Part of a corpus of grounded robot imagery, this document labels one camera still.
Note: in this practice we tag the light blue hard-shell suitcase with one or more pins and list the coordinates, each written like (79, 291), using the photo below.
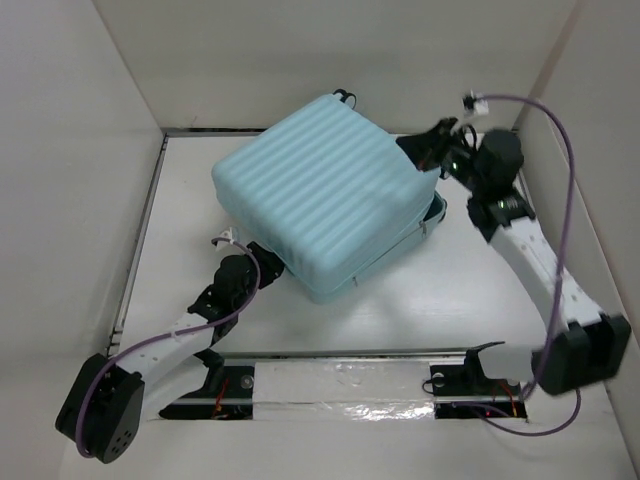
(331, 194)

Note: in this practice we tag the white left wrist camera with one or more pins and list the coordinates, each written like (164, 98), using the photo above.
(227, 237)

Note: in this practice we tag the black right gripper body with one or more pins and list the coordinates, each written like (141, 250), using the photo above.
(446, 151)

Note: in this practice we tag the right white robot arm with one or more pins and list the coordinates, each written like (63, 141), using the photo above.
(584, 344)

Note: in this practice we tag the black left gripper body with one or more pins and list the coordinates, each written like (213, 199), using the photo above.
(267, 272)

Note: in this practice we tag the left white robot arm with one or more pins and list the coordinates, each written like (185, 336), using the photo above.
(112, 396)

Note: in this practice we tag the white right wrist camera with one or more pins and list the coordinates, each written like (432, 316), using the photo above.
(474, 105)

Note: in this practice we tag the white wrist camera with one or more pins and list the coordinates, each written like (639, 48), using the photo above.
(474, 105)
(227, 237)

